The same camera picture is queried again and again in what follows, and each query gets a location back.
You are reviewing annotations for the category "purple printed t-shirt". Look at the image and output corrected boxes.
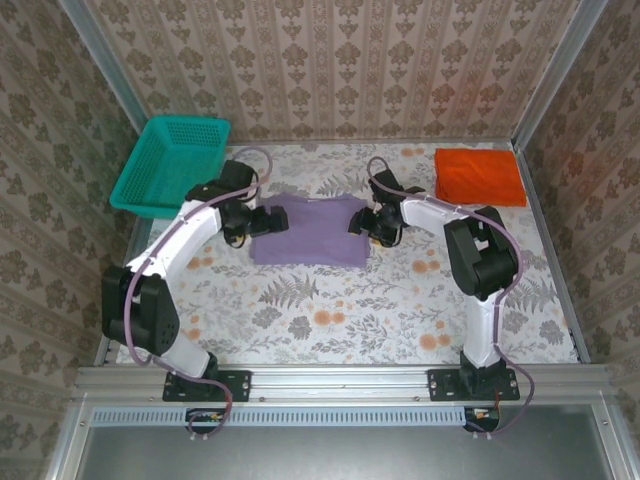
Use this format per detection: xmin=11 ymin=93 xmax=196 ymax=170
xmin=248 ymin=193 xmax=372 ymax=270

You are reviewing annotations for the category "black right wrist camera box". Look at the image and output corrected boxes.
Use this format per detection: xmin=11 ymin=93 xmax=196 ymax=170
xmin=348 ymin=208 xmax=374 ymax=236

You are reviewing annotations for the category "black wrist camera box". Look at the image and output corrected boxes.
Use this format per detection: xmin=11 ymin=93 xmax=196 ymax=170
xmin=348 ymin=208 xmax=374 ymax=236
xmin=251 ymin=205 xmax=291 ymax=238

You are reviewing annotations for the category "aluminium frame post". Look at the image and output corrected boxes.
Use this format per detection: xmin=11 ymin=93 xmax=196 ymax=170
xmin=57 ymin=0 xmax=151 ymax=134
xmin=512 ymin=0 xmax=609 ymax=151

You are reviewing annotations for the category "black electronics board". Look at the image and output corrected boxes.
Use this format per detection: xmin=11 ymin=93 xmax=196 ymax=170
xmin=184 ymin=407 xmax=227 ymax=435
xmin=462 ymin=405 xmax=502 ymax=434

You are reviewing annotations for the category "grey metal panel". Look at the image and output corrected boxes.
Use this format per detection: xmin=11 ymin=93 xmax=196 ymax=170
xmin=47 ymin=399 xmax=640 ymax=480

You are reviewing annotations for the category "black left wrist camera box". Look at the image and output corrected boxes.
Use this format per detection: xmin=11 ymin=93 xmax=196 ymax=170
xmin=251 ymin=205 xmax=291 ymax=238

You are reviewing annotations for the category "folded orange t-shirt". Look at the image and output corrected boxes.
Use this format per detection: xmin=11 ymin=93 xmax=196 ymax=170
xmin=433 ymin=147 xmax=529 ymax=207

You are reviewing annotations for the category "aluminium mounting rail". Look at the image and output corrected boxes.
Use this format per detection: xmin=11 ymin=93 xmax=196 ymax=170
xmin=69 ymin=363 xmax=619 ymax=404

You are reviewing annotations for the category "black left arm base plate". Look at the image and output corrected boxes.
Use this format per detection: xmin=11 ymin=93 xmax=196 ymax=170
xmin=162 ymin=368 xmax=252 ymax=403

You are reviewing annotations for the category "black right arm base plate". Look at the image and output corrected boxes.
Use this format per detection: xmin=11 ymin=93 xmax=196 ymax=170
xmin=427 ymin=368 xmax=521 ymax=403

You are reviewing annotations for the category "teal plastic basket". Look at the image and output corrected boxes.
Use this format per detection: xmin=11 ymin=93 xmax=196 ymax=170
xmin=109 ymin=115 xmax=232 ymax=224

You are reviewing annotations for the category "aluminium table back rail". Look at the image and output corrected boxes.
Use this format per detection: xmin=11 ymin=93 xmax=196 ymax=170
xmin=227 ymin=135 xmax=519 ymax=147

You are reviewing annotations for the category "slotted pale cable duct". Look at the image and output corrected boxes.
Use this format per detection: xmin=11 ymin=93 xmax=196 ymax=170
xmin=91 ymin=405 xmax=469 ymax=427

